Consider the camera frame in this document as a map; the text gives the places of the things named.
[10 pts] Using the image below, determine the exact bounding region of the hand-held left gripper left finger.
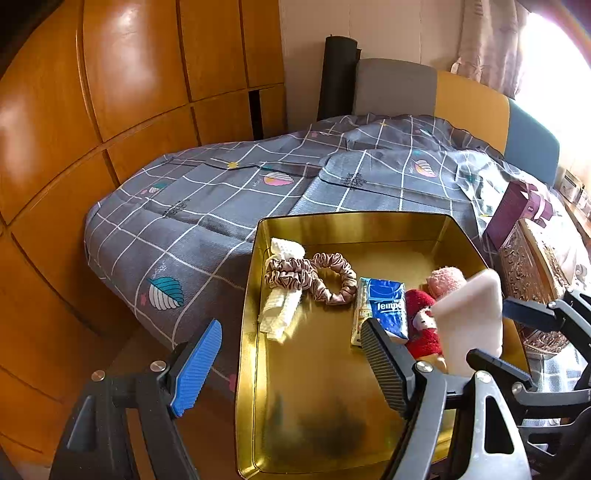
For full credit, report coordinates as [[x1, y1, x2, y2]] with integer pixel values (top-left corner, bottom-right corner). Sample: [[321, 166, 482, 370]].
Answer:
[[48, 318, 223, 480]]

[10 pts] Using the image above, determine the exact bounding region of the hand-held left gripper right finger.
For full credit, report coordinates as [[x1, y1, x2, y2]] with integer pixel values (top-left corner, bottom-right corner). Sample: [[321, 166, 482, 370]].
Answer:
[[360, 318, 532, 480]]

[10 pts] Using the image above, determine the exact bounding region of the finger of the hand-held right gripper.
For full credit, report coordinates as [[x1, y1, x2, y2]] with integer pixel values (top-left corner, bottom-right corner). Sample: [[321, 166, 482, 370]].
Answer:
[[502, 285, 591, 335], [466, 348, 591, 462]]

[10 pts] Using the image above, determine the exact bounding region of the red plush toy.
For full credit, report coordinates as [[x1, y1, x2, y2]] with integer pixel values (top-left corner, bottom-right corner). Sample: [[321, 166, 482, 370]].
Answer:
[[404, 288, 448, 372]]

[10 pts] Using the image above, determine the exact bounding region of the blue tissue packet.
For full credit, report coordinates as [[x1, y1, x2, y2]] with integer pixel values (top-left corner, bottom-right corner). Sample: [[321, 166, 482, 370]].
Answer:
[[351, 277, 408, 347]]

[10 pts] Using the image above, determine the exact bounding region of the white towel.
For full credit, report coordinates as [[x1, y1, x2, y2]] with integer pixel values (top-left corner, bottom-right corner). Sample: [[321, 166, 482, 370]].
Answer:
[[434, 268, 504, 377]]

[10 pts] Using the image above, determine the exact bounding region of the gold metal tin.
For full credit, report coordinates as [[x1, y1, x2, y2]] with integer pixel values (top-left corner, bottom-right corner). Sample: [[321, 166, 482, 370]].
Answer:
[[235, 211, 532, 478]]

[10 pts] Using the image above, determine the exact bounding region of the brown satin scrunchie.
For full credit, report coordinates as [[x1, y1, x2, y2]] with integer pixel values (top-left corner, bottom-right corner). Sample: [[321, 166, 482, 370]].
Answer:
[[308, 252, 359, 306], [264, 256, 319, 292]]

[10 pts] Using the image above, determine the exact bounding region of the pink towel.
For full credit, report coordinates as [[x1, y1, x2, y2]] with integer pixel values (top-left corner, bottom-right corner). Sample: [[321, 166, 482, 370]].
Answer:
[[425, 265, 472, 298]]

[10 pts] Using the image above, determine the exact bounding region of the white waffle cloth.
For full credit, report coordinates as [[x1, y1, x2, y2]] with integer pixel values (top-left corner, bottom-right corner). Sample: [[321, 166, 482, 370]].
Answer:
[[257, 237, 308, 344]]

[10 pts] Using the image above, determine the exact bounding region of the gold embossed tissue box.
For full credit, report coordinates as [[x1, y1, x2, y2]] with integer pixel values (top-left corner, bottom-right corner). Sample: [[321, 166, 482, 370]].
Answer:
[[496, 218, 578, 356]]

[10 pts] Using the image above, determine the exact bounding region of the purple tissue box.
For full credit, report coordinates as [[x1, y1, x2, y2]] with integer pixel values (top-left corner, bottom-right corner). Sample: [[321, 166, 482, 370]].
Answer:
[[482, 180, 561, 250]]

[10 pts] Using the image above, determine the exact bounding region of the grey checked blanket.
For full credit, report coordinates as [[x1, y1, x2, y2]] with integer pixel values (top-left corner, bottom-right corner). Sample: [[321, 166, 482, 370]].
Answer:
[[83, 113, 591, 393]]

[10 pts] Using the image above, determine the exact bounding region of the grey yellow blue headboard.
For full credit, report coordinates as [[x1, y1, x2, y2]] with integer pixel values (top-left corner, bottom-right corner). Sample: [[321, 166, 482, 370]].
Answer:
[[353, 58, 561, 185]]

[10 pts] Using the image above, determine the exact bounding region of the window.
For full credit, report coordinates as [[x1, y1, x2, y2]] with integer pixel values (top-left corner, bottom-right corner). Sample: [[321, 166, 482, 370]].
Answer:
[[512, 9, 591, 153]]

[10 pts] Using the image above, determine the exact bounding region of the pink patterned curtain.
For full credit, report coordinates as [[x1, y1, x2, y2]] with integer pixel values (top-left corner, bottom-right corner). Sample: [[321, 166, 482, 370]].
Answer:
[[450, 0, 532, 97]]

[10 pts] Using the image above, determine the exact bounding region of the wooden wardrobe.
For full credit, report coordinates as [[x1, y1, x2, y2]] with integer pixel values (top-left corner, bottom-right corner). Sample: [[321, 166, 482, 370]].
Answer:
[[0, 0, 289, 462]]

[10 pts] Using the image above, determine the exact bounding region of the black rolled mat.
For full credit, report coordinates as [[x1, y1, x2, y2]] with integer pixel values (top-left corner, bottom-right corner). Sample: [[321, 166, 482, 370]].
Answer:
[[318, 35, 360, 121]]

